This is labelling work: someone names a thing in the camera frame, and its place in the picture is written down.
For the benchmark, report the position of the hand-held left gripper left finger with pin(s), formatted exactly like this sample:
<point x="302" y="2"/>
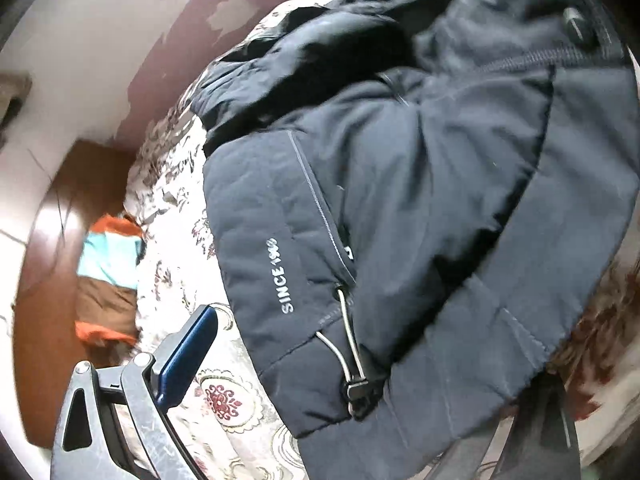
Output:
<point x="187" y="355"/>

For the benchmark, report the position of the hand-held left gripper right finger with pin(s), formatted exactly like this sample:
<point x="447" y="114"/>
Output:
<point x="565" y="435"/>

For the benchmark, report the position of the dark navy padded jacket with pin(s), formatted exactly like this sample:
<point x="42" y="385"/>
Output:
<point x="425" y="185"/>

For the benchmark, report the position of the floral patterned bed blanket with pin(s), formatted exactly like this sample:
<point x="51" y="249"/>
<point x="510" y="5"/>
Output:
<point x="230" y="400"/>

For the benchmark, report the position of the orange blue brown striped pillow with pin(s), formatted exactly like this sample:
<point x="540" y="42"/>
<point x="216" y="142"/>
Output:
<point x="107" y="260"/>

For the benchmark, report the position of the wooden headboard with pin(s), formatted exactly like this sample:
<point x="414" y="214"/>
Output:
<point x="55" y="240"/>

